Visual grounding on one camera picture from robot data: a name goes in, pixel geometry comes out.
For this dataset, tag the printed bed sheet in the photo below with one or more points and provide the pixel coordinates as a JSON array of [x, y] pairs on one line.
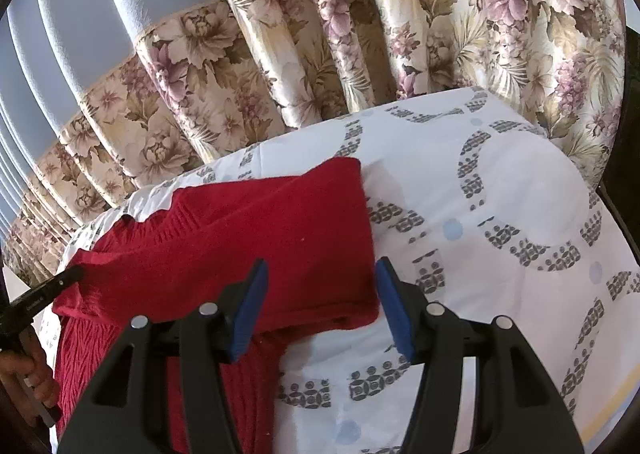
[[500, 194]]

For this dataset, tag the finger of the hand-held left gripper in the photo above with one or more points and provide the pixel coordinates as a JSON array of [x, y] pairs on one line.
[[47, 291]]

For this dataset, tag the person's left hand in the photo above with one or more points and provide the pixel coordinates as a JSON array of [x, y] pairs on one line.
[[35, 376]]

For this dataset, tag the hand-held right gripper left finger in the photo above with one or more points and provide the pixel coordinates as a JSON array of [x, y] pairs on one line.
[[247, 309]]

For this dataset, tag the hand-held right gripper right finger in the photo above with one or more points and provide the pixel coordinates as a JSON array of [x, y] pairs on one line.
[[395, 314]]

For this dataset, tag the red knit sweater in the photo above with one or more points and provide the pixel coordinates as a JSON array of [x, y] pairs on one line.
[[250, 224]]

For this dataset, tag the blue floral curtain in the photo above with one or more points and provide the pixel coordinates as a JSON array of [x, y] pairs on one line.
[[250, 84]]

